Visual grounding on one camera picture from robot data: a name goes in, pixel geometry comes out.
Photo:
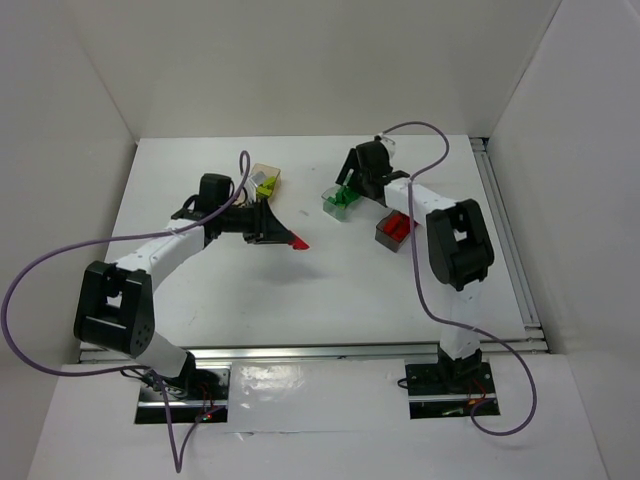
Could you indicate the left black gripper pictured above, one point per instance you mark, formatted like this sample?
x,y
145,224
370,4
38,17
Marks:
x,y
257,221

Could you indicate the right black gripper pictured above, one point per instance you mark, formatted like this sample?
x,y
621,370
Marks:
x,y
355,172

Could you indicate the green curved brick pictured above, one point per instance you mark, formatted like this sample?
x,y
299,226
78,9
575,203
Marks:
x,y
343,197

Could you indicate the red flower lego block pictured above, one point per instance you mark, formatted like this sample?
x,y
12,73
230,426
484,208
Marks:
x,y
298,244

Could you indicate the lime long lego brick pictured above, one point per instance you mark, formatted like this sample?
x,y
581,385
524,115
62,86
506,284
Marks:
x,y
266,189

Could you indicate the red sloped lego brick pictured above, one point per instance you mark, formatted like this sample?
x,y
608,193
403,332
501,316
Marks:
x,y
397,227

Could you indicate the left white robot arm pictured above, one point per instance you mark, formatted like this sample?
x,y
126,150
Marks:
x,y
116,303

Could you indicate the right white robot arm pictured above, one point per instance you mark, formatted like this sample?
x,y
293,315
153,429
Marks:
x,y
459,250

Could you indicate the clear transparent container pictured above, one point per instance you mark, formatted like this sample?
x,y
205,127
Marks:
x,y
337,214

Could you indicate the orange transparent container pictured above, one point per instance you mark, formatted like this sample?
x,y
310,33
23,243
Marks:
x,y
259,172

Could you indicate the dark grey transparent container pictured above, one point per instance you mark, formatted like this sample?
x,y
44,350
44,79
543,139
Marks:
x,y
383,239

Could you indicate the aluminium rail right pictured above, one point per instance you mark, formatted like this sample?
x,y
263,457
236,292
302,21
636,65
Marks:
x,y
535,334

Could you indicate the aluminium rail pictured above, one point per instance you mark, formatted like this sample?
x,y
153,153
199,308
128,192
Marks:
x,y
528,346
535,334

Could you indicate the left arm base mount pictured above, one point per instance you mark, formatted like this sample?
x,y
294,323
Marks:
x,y
206,400

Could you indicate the aluminium rail front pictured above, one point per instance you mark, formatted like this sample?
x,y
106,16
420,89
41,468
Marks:
x,y
528,346

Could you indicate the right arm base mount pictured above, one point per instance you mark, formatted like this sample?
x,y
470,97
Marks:
x,y
429,397

